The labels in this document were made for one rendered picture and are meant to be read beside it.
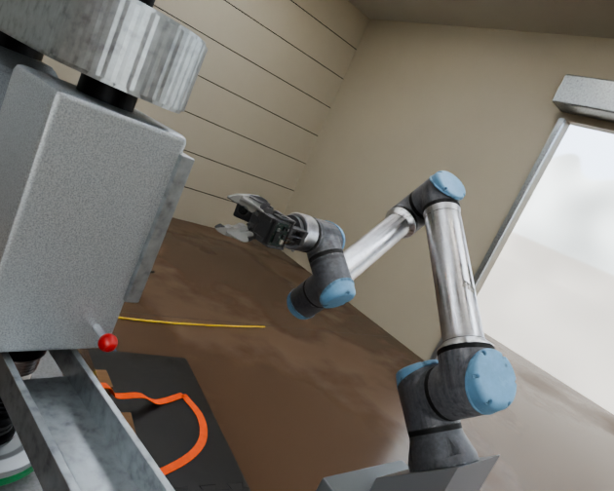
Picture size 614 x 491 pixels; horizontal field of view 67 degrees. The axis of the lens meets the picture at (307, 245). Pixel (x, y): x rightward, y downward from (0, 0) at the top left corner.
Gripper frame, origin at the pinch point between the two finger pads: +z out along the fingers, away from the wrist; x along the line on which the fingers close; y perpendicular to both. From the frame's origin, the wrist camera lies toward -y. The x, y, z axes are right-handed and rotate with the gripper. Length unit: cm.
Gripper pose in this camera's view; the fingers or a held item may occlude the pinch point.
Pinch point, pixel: (223, 211)
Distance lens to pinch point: 96.4
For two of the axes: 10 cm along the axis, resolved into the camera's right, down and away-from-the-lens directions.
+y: 6.8, 4.3, -5.9
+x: -4.1, 8.9, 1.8
